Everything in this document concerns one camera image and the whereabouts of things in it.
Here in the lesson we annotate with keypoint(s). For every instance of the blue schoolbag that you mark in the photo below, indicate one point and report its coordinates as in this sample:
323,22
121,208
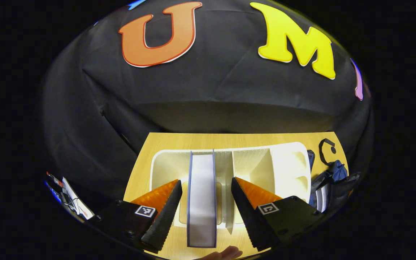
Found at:
338,187

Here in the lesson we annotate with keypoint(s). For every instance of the cream plastic bookshelf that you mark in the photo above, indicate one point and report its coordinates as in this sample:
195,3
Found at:
287,169

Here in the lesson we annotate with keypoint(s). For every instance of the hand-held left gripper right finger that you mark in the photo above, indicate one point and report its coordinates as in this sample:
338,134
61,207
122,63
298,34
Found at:
247,216

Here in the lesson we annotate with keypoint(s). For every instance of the black backdrop cloth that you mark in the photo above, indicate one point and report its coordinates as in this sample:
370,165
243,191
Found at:
193,90

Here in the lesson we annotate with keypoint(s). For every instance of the white side table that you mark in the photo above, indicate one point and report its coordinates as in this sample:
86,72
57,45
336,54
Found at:
79,207

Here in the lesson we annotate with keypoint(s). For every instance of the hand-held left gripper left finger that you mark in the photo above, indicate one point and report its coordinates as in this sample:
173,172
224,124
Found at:
164,220

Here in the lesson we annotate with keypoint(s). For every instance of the purple-grey book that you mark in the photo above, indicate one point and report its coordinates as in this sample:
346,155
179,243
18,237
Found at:
201,202

